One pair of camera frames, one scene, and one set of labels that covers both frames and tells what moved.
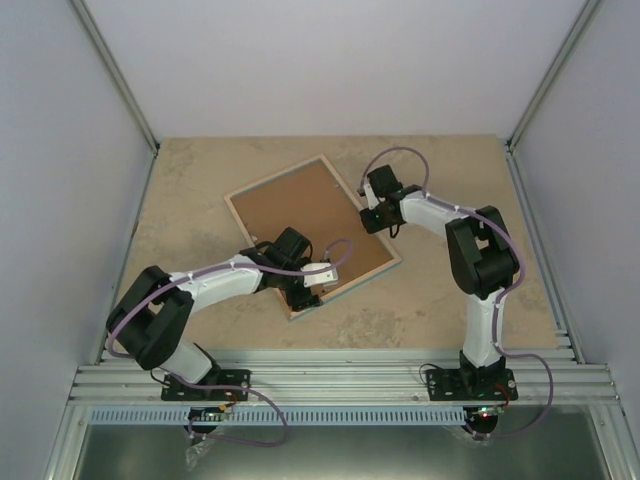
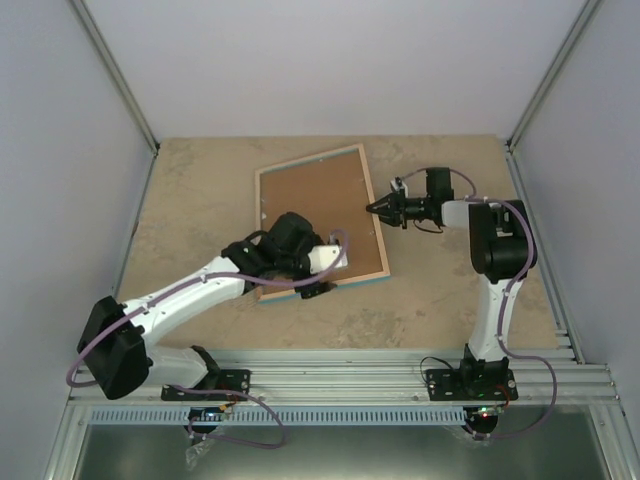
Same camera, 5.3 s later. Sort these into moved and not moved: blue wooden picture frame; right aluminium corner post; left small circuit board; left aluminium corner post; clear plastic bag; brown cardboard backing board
Moved: brown cardboard backing board; blue wooden picture frame
Not moved: left aluminium corner post; left small circuit board; right aluminium corner post; clear plastic bag
